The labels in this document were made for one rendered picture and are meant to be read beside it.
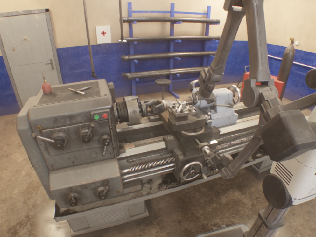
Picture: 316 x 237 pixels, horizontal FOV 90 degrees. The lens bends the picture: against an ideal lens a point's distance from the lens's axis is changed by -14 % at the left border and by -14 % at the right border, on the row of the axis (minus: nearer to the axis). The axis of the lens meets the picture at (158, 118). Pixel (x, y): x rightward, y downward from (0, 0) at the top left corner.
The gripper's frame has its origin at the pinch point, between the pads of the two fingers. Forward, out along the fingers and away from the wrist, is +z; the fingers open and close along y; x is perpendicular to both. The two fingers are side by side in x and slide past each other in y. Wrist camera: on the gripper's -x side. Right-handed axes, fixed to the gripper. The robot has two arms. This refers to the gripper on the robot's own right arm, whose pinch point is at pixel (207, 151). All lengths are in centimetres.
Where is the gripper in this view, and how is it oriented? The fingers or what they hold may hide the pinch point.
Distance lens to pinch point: 140.8
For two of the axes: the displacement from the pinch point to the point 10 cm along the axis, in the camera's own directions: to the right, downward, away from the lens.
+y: -7.6, 6.5, 0.5
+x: 5.5, 6.1, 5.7
